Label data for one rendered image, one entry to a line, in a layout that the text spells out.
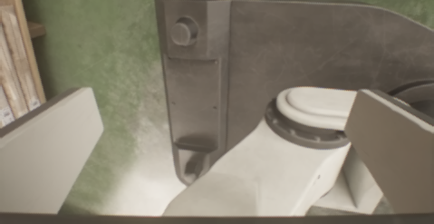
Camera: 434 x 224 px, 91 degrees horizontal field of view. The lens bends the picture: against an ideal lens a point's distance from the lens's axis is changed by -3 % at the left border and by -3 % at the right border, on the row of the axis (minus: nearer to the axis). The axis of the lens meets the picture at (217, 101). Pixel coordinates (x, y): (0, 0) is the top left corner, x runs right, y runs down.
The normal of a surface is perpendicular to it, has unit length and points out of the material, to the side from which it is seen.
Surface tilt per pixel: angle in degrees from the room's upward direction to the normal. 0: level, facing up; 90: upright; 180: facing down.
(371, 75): 0
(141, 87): 0
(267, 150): 90
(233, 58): 0
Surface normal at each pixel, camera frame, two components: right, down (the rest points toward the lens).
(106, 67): -0.19, 0.49
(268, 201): 0.01, -0.87
